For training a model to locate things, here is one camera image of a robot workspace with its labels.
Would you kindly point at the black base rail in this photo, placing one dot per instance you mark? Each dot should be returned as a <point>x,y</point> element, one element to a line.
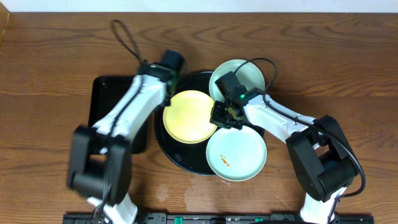
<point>162,218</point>

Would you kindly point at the light green plate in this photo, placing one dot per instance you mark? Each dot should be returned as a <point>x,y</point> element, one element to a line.
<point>249,75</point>
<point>236,155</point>

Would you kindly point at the yellow plate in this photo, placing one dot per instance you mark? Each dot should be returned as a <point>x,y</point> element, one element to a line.
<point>187,119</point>

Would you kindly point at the rectangular black tray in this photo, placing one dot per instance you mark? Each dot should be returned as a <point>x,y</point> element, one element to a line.
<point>106,92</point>

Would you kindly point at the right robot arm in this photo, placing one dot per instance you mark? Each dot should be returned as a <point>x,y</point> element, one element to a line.
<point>324,162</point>

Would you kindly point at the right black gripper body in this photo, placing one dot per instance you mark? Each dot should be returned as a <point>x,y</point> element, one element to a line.
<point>222,116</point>

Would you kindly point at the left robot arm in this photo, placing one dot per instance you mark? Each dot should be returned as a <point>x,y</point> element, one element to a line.
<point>100,166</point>

